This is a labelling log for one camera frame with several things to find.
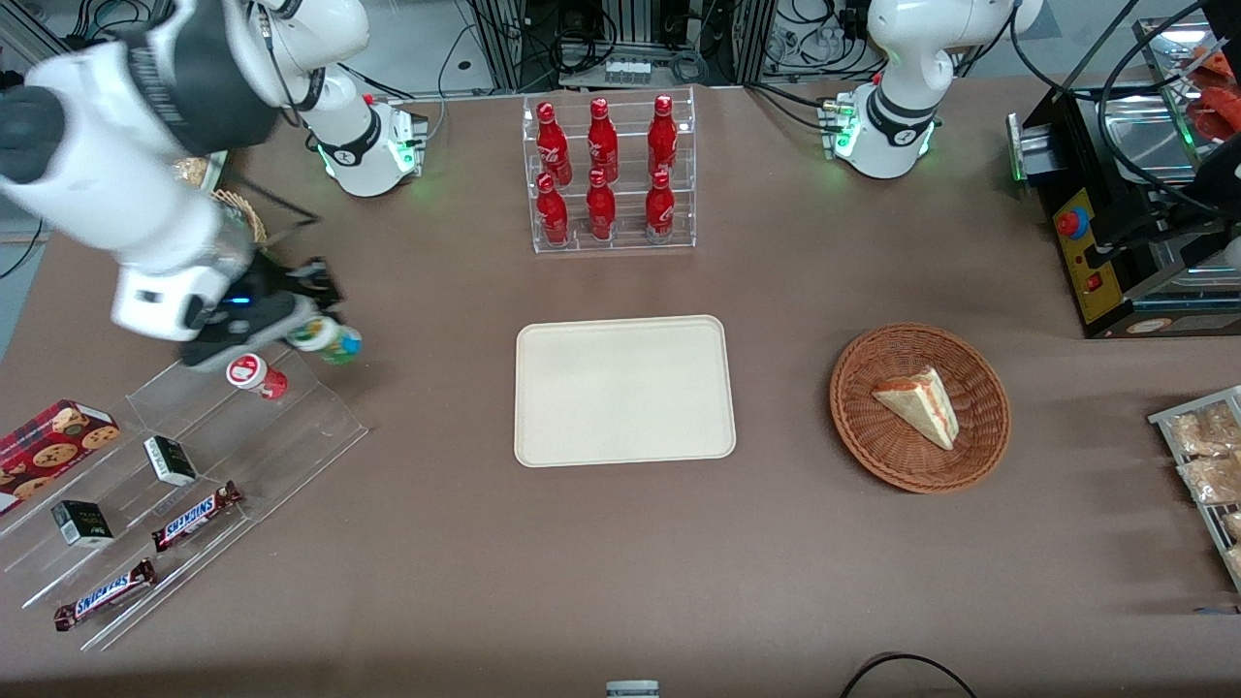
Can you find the tray of packaged snacks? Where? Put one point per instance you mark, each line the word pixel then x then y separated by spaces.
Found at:
pixel 1163 419

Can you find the small grey device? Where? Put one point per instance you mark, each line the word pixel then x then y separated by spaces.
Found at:
pixel 632 689

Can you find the small black box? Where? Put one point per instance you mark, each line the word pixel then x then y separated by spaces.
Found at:
pixel 83 524
pixel 171 461

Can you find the triangular wrapped sandwich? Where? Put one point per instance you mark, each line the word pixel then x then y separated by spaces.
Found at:
pixel 921 405

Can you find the clear bagged pastry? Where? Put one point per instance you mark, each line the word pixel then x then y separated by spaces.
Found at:
pixel 1235 562
pixel 1202 431
pixel 1212 480
pixel 1233 526

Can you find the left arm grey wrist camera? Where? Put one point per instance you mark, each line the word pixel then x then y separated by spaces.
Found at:
pixel 1233 253

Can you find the red cookie box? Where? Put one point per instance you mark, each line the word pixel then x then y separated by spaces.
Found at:
pixel 53 448

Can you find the clear acrylic bottle rack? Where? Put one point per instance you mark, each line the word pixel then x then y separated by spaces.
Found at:
pixel 625 237

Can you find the red gum bottle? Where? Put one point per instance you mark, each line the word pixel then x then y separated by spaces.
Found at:
pixel 250 372

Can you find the aluminium frame post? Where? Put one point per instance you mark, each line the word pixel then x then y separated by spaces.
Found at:
pixel 499 44

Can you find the Snickers chocolate bar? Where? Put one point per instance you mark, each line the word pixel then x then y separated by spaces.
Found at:
pixel 197 516
pixel 105 594

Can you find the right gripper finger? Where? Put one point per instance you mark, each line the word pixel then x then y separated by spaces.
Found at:
pixel 286 283
pixel 328 286

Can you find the oval wicker basket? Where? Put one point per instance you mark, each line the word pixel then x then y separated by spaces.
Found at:
pixel 255 219

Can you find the clear acrylic stepped stand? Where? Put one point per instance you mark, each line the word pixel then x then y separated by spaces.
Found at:
pixel 291 436

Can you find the white power strip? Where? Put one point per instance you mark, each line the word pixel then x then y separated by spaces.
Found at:
pixel 627 71

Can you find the black sandwich press machine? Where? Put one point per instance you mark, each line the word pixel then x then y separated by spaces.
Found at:
pixel 1074 260

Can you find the beige serving tray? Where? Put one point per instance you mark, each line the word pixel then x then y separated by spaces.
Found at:
pixel 623 391

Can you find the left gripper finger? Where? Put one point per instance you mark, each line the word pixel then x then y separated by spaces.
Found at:
pixel 1113 225
pixel 1163 219

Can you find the red cola bottle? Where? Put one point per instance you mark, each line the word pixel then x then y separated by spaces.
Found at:
pixel 553 215
pixel 602 143
pixel 553 145
pixel 601 211
pixel 659 209
pixel 662 138

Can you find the green gum bottle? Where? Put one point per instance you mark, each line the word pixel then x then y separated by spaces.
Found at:
pixel 339 345

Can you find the round brown wicker basket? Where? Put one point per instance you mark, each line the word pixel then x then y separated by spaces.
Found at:
pixel 873 427

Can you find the red food packet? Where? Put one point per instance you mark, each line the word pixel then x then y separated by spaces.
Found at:
pixel 1217 63
pixel 1220 114

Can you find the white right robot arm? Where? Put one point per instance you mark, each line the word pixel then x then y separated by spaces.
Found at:
pixel 97 165

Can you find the clear cracker bag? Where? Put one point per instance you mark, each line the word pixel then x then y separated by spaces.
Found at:
pixel 191 173

